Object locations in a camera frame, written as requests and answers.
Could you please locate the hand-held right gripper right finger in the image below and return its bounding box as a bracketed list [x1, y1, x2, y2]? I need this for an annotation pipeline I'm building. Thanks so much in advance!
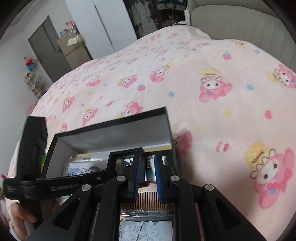
[154, 154, 266, 241]

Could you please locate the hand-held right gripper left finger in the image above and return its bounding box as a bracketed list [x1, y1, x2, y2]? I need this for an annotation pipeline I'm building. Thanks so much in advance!
[26, 153, 142, 241]

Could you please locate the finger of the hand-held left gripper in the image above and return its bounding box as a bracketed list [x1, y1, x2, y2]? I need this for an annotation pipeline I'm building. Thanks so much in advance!
[38, 169, 118, 187]

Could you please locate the black rainbow ring packet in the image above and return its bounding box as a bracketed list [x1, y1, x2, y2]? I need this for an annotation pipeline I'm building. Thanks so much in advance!
[142, 154, 168, 183]

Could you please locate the square cartoon packet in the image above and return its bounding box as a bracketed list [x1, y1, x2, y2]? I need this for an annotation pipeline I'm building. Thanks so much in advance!
[62, 160, 109, 176]

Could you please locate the wooden comb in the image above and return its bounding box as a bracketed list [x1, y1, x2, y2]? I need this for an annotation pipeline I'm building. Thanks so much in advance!
[120, 182, 178, 210]

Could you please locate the black box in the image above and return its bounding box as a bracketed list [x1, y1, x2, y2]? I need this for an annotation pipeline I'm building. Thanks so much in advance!
[41, 106, 205, 241]

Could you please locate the pale blue cartoon packet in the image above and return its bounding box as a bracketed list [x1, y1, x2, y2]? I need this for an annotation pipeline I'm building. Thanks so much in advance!
[119, 207, 175, 241]

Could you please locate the person's left hand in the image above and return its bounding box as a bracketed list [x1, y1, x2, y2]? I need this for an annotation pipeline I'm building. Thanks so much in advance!
[9, 200, 37, 241]

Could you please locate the shelf with toys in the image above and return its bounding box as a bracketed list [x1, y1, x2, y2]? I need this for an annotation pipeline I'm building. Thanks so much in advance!
[23, 71, 47, 99]

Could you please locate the red and blue toy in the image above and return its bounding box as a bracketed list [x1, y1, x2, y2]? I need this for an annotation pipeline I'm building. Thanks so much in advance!
[24, 57, 37, 71]

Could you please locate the pink printed blanket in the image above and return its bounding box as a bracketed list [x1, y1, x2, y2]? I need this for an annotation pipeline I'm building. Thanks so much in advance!
[7, 24, 296, 241]

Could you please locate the grey door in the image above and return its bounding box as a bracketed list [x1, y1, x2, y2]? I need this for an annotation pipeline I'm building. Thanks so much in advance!
[28, 16, 72, 82]

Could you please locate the cream bag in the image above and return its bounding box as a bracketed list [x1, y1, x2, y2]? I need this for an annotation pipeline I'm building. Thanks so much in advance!
[67, 23, 83, 47]

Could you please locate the white wardrobe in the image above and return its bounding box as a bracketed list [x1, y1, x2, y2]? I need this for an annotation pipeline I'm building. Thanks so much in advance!
[65, 0, 138, 59]

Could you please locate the dark shelf of clothes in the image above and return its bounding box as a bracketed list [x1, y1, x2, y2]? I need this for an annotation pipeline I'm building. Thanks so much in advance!
[122, 0, 188, 39]

